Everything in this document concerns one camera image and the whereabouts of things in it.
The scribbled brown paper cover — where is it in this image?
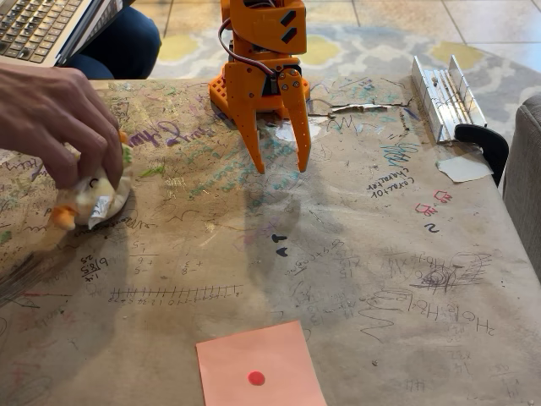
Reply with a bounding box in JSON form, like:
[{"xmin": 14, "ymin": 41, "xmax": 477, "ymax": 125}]
[{"xmin": 0, "ymin": 77, "xmax": 541, "ymax": 406}]

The grey yellow patterned rug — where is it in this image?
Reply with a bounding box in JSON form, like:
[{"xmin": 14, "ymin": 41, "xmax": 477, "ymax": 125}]
[{"xmin": 145, "ymin": 23, "xmax": 541, "ymax": 140}]

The white plush toy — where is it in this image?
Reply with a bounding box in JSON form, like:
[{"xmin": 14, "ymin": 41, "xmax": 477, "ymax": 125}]
[{"xmin": 48, "ymin": 130, "xmax": 135, "ymax": 232}]

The pink paper sheet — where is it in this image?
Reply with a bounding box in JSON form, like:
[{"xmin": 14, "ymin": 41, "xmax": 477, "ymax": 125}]
[{"xmin": 195, "ymin": 320, "xmax": 329, "ymax": 406}]

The silver laptop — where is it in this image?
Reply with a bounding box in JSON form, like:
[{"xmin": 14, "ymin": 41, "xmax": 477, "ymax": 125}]
[{"xmin": 0, "ymin": 0, "xmax": 124, "ymax": 69}]

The aluminium rail profile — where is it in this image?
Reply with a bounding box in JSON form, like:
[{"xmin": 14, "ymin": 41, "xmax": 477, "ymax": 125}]
[{"xmin": 411, "ymin": 53, "xmax": 489, "ymax": 145}]

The black chair back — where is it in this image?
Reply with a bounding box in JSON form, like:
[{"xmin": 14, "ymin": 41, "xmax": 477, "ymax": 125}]
[{"xmin": 454, "ymin": 123, "xmax": 511, "ymax": 189}]

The grey sofa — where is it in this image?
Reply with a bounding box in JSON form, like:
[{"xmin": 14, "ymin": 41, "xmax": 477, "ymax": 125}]
[{"xmin": 501, "ymin": 93, "xmax": 541, "ymax": 283}]

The servo cable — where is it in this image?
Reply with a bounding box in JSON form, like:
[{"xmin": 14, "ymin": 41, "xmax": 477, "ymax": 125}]
[{"xmin": 216, "ymin": 16, "xmax": 278, "ymax": 78}]

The person's hand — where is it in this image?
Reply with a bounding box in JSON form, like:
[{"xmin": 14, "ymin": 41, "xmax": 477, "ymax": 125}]
[{"xmin": 0, "ymin": 62, "xmax": 126, "ymax": 191}]

